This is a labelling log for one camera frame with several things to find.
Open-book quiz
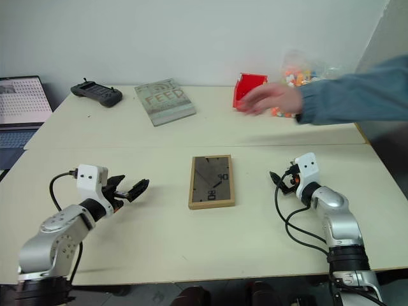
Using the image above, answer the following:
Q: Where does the grey book with FEED print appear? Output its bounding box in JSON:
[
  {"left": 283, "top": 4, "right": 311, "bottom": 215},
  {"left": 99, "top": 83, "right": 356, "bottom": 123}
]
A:
[{"left": 134, "top": 78, "right": 197, "bottom": 128}]

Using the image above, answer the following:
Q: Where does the wooden picture frame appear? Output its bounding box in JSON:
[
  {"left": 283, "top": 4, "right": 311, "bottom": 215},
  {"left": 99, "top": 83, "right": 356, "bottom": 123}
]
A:
[{"left": 187, "top": 154, "right": 237, "bottom": 210}]

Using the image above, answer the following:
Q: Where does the black handheld controller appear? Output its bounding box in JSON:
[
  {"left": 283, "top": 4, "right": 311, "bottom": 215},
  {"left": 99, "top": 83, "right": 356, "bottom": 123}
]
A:
[{"left": 69, "top": 77, "right": 124, "bottom": 109}]

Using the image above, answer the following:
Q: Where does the red cardboard box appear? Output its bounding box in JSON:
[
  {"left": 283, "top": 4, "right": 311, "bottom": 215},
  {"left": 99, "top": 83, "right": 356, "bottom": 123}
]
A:
[{"left": 233, "top": 72, "right": 269, "bottom": 113}]

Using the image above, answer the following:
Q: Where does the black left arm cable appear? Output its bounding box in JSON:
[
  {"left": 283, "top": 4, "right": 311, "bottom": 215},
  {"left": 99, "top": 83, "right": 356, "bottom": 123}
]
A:
[{"left": 48, "top": 171, "right": 84, "bottom": 285}]

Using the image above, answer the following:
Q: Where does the person's bare hand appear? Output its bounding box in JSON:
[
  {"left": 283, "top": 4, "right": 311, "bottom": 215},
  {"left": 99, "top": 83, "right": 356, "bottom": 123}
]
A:
[{"left": 238, "top": 82, "right": 304, "bottom": 117}]

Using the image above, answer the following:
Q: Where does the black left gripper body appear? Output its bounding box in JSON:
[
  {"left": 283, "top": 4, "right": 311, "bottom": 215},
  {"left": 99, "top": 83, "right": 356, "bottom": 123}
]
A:
[{"left": 102, "top": 178, "right": 134, "bottom": 214}]

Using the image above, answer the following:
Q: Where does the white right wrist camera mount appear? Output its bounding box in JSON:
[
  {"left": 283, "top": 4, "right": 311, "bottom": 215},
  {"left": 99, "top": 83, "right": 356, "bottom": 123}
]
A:
[{"left": 293, "top": 152, "right": 320, "bottom": 199}]

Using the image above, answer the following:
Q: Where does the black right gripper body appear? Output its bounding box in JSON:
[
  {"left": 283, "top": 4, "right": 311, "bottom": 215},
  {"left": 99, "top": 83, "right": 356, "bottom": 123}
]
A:
[{"left": 279, "top": 161, "right": 302, "bottom": 196}]

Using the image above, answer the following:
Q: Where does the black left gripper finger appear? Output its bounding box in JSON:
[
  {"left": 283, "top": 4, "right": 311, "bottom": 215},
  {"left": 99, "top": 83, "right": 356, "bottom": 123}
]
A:
[
  {"left": 126, "top": 178, "right": 150, "bottom": 203},
  {"left": 107, "top": 174, "right": 126, "bottom": 189}
]

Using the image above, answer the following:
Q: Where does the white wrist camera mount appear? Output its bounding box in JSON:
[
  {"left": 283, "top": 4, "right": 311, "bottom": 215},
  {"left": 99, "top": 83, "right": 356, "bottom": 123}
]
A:
[
  {"left": 76, "top": 164, "right": 114, "bottom": 218},
  {"left": 293, "top": 152, "right": 320, "bottom": 199}
]

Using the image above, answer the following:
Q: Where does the clear bag of colourful candies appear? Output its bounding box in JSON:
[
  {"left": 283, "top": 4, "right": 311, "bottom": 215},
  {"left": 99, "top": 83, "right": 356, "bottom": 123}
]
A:
[{"left": 270, "top": 48, "right": 340, "bottom": 119}]

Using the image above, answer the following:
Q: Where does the dark rounded shape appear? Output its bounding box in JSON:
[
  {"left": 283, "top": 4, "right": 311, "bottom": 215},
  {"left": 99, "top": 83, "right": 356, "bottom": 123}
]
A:
[{"left": 173, "top": 286, "right": 212, "bottom": 306}]

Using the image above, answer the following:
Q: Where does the laptop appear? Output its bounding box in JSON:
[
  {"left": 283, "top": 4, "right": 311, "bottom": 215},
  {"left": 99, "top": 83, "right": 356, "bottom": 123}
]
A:
[{"left": 0, "top": 75, "right": 54, "bottom": 171}]

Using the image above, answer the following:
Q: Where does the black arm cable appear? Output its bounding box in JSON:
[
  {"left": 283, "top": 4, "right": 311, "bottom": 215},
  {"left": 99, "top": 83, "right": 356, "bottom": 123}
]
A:
[
  {"left": 48, "top": 171, "right": 84, "bottom": 285},
  {"left": 274, "top": 170, "right": 333, "bottom": 256}
]

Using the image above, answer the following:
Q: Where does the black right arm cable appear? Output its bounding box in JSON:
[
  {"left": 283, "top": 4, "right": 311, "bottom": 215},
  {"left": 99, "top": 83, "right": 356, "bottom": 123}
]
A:
[{"left": 274, "top": 170, "right": 333, "bottom": 256}]

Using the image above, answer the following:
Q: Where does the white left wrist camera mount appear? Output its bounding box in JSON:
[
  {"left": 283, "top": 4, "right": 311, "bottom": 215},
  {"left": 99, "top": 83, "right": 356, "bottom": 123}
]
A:
[{"left": 76, "top": 164, "right": 114, "bottom": 218}]

